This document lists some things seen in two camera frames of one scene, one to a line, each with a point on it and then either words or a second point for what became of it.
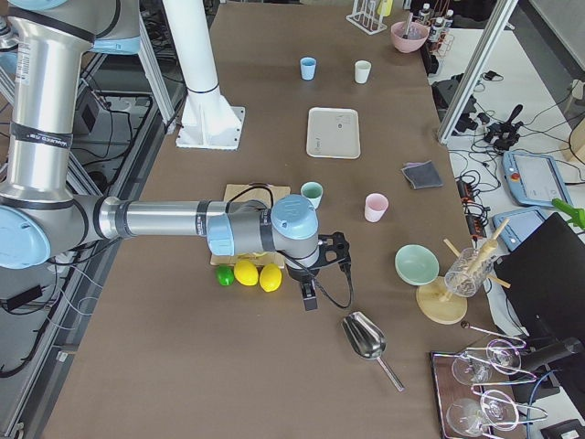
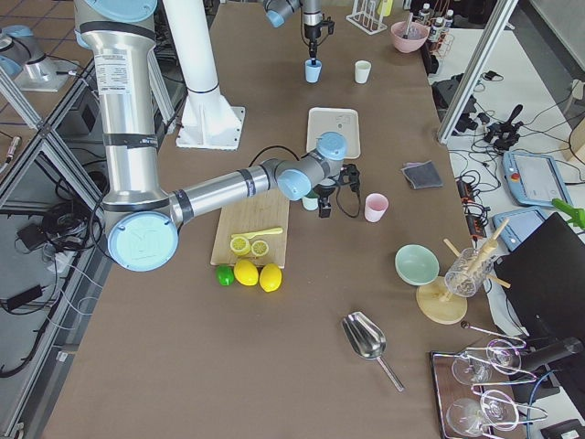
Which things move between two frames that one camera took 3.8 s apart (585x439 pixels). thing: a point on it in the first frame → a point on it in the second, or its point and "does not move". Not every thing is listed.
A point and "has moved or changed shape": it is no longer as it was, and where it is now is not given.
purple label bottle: [436, 30] does not move
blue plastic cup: [308, 68] has moved or changed shape
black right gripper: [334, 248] → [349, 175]
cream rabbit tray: [334, 133] does not move
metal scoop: [366, 340] does not move
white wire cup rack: [363, 16] does not move
